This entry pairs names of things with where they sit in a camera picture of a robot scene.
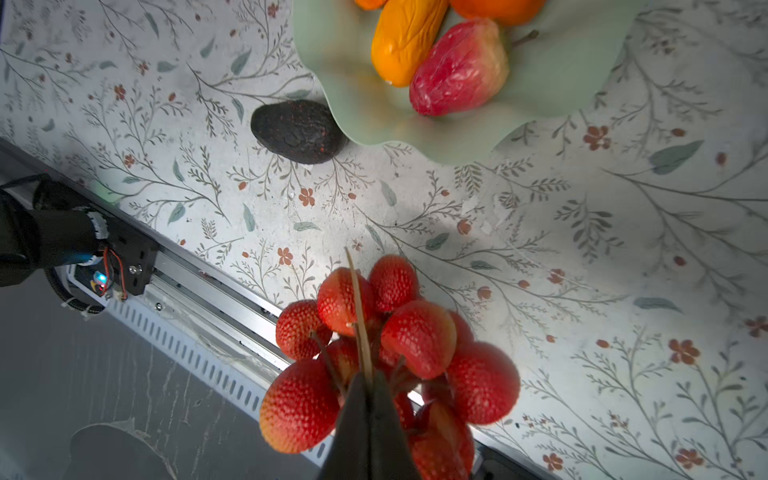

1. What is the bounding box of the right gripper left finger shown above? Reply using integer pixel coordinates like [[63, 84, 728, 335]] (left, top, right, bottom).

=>
[[317, 374, 372, 480]]

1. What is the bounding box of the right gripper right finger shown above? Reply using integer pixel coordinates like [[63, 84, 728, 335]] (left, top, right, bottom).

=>
[[368, 371, 420, 479]]

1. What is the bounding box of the red fake berry bunch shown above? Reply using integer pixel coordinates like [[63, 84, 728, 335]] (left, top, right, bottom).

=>
[[259, 255, 521, 479]]

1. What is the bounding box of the dark fake avocado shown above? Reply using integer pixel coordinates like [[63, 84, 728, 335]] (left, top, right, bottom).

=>
[[250, 100, 348, 165]]

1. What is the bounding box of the red fake peach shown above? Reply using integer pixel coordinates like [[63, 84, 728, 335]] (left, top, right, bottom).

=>
[[409, 19, 539, 117]]

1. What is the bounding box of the yellow fake squash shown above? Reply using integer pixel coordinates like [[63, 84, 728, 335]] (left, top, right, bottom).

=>
[[371, 0, 449, 88]]

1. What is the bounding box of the small orange tangerine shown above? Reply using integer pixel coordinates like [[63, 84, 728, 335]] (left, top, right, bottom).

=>
[[354, 0, 387, 11]]

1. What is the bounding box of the orange fake persimmon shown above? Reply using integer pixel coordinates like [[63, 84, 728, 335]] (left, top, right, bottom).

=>
[[449, 0, 546, 26]]

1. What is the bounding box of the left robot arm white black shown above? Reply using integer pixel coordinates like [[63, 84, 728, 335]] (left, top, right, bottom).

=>
[[1, 176, 109, 287]]

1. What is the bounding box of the green wavy fruit bowl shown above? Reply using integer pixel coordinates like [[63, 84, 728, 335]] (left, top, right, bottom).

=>
[[293, 1, 644, 166]]

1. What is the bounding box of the white perforated cable duct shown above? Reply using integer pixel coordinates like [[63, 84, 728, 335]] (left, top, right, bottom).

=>
[[107, 293, 337, 466]]

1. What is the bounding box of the aluminium front rail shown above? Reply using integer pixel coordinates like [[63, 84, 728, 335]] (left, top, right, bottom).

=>
[[0, 140, 559, 480]]

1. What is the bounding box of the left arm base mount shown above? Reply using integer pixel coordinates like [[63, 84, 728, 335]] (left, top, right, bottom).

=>
[[43, 206, 159, 318]]

